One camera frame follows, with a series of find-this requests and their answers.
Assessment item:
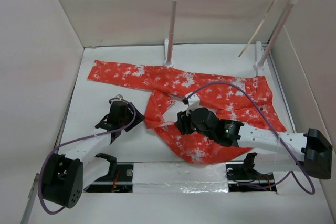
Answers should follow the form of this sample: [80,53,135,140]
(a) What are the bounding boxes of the orange white-speckled trousers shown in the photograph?
[88,60,286,164]

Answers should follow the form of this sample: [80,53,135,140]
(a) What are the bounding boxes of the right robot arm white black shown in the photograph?
[175,108,332,180]

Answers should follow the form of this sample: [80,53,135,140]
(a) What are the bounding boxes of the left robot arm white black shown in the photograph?
[38,98,145,215]

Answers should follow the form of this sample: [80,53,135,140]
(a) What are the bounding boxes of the wooden clothes hanger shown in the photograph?
[238,0,277,57]

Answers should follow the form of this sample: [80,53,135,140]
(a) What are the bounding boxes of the silver foil tape strip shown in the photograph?
[132,162,229,194]

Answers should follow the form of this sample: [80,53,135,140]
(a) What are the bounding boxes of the white clothes rack with metal bar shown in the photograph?
[163,0,298,71]

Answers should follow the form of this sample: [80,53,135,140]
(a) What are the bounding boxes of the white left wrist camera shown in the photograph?
[108,94,123,104]

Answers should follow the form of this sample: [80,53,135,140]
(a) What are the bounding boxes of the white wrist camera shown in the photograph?
[108,94,123,104]
[182,92,200,114]

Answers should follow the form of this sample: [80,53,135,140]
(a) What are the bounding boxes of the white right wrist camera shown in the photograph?
[182,92,200,114]

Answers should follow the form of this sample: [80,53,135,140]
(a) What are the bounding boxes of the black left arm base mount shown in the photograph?
[83,153,134,193]

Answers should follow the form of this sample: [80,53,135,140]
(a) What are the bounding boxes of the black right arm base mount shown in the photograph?
[225,152,277,193]

